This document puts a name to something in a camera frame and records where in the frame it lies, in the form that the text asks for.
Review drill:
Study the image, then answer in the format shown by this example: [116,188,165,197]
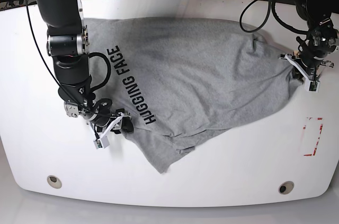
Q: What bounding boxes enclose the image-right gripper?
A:
[279,52,334,91]

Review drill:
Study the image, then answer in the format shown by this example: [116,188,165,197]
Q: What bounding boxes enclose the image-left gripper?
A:
[86,110,134,149]

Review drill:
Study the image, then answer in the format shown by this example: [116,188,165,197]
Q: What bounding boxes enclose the grey T-shirt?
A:
[85,17,301,173]

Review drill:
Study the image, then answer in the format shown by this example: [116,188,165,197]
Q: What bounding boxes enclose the red tape rectangle marking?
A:
[300,117,324,157]

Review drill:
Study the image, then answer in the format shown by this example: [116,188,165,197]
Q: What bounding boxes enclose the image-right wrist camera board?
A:
[308,81,320,93]

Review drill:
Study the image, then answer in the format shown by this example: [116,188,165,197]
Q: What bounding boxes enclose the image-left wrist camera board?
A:
[95,140,103,149]

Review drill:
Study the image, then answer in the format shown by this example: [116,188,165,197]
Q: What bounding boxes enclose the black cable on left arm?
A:
[239,0,310,34]

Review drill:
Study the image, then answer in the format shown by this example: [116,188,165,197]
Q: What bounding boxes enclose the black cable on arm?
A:
[239,0,310,34]
[87,51,112,95]

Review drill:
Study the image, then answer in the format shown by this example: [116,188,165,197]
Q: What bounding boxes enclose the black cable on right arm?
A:
[87,51,112,95]

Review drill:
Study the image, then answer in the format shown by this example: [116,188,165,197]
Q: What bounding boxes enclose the left table cable grommet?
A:
[47,175,62,189]

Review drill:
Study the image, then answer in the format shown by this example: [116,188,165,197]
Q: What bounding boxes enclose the table cable grommet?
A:
[47,175,62,189]
[278,181,295,195]

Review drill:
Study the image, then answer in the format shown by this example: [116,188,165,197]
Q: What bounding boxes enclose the right table cable grommet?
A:
[278,181,295,195]

